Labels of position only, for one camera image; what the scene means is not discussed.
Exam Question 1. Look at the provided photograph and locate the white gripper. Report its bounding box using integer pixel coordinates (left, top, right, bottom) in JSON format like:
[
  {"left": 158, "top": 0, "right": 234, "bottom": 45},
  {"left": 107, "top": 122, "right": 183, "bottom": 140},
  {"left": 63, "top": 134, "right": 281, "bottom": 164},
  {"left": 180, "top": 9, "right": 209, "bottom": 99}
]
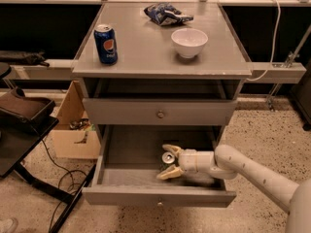
[{"left": 156, "top": 144, "right": 215, "bottom": 181}]

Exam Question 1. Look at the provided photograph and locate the green soda can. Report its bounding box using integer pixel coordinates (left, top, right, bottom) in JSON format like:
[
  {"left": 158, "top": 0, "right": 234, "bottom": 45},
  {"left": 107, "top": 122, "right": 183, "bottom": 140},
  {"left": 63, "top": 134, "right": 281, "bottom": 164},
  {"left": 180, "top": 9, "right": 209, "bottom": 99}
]
[{"left": 161, "top": 151, "right": 175, "bottom": 171}]

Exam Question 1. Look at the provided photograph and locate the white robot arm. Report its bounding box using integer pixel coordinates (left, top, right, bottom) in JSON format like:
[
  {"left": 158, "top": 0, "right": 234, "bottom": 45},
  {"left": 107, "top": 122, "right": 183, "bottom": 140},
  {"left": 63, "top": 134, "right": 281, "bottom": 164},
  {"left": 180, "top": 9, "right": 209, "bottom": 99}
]
[{"left": 157, "top": 144, "right": 311, "bottom": 233}]

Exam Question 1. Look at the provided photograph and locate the open grey middle drawer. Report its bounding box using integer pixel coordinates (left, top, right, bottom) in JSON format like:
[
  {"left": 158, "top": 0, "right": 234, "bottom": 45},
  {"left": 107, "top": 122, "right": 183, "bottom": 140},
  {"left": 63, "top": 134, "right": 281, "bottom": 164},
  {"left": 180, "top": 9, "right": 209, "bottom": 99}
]
[{"left": 83, "top": 125, "right": 236, "bottom": 208}]

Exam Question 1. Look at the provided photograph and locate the closed grey top drawer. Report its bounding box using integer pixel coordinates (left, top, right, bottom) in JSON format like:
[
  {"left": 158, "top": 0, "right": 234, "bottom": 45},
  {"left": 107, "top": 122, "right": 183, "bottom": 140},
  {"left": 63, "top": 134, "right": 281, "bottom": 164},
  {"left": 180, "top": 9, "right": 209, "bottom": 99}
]
[{"left": 83, "top": 98, "right": 236, "bottom": 126}]

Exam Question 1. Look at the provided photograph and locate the grey drawer cabinet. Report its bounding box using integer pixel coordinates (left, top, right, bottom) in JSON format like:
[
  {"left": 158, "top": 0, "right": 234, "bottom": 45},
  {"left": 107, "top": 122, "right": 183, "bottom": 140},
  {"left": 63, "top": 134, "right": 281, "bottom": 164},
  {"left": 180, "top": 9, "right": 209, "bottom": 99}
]
[{"left": 71, "top": 1, "right": 253, "bottom": 143}]

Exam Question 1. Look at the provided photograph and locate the blue Pepsi can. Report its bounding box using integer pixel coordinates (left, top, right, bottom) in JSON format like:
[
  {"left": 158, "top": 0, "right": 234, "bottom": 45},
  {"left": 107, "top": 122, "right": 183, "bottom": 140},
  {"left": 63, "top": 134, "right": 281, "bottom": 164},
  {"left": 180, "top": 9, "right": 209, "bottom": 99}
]
[{"left": 93, "top": 24, "right": 118, "bottom": 65}]

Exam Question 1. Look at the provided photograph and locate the cardboard box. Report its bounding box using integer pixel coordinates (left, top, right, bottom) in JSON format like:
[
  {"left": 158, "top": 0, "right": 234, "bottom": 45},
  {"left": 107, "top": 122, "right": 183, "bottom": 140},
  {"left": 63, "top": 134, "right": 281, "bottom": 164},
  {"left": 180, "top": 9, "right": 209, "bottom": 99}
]
[{"left": 52, "top": 81, "right": 100, "bottom": 159}]

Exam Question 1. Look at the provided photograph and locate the white ceramic bowl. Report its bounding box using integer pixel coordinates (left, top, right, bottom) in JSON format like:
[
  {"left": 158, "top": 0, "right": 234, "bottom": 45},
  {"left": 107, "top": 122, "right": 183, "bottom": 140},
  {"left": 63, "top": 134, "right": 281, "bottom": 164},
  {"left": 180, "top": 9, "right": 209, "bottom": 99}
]
[{"left": 171, "top": 28, "right": 208, "bottom": 58}]

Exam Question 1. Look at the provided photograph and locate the blue chip bag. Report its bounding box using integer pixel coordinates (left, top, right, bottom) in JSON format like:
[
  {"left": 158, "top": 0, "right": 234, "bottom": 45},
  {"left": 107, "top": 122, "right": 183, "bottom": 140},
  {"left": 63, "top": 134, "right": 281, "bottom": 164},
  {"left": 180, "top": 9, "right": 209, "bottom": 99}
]
[{"left": 144, "top": 2, "right": 194, "bottom": 26}]

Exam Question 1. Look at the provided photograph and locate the black side table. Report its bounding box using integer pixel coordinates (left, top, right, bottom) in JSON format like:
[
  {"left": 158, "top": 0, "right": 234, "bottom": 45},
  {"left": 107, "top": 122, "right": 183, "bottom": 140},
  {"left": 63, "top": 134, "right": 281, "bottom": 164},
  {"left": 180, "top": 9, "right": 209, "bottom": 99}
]
[{"left": 0, "top": 116, "right": 96, "bottom": 233}]

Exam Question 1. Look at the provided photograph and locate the brown padded object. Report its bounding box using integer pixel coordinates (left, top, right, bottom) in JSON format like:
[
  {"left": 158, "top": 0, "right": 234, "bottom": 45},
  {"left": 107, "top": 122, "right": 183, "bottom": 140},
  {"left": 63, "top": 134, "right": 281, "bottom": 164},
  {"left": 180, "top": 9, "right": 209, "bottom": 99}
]
[{"left": 0, "top": 87, "right": 55, "bottom": 124}]

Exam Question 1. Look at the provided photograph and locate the white shoe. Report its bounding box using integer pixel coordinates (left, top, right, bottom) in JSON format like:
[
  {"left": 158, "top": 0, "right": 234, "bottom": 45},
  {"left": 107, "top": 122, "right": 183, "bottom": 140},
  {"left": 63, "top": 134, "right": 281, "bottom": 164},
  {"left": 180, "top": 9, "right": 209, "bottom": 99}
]
[{"left": 0, "top": 217, "right": 18, "bottom": 233}]

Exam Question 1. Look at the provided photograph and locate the black cloth on ledge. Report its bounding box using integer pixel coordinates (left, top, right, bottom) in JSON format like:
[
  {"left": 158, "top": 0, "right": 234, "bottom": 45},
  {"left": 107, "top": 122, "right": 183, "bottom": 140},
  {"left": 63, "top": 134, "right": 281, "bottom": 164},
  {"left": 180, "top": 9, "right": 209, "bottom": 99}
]
[{"left": 0, "top": 50, "right": 50, "bottom": 67}]

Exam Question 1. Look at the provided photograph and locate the black floor cable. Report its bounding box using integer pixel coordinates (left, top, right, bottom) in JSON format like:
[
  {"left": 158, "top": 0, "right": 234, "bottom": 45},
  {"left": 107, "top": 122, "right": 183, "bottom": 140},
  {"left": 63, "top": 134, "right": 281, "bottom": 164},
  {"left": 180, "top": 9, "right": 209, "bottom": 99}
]
[{"left": 40, "top": 138, "right": 88, "bottom": 233}]

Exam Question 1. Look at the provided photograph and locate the white cable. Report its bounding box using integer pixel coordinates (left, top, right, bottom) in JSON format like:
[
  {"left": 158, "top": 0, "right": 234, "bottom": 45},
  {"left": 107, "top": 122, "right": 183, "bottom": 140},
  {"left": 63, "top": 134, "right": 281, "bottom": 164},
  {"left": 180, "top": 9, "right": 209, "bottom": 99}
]
[{"left": 245, "top": 0, "right": 282, "bottom": 83}]

